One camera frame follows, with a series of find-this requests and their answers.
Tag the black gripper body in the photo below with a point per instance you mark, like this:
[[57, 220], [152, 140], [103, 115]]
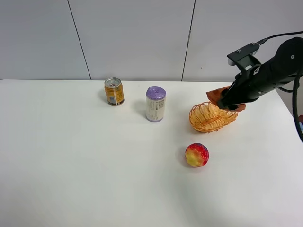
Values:
[[260, 81]]

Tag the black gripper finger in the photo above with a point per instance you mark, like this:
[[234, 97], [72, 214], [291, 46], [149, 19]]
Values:
[[223, 101]]

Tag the orange waffle slice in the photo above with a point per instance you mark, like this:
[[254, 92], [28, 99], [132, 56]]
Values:
[[215, 95]]

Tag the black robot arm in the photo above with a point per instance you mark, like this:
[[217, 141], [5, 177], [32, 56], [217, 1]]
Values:
[[287, 62]]

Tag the orange wicker basket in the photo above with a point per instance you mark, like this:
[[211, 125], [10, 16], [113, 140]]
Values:
[[207, 117]]

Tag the red yellow strawberry toy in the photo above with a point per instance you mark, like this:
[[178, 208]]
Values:
[[196, 155]]

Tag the blue object at table edge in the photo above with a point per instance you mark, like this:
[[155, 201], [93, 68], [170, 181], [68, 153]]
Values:
[[301, 122]]

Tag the purple trash bag roll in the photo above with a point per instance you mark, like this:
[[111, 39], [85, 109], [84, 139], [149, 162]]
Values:
[[155, 103]]

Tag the gold beverage can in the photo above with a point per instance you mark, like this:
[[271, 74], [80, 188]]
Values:
[[114, 91]]

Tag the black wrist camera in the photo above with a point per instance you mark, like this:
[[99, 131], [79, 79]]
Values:
[[244, 58]]

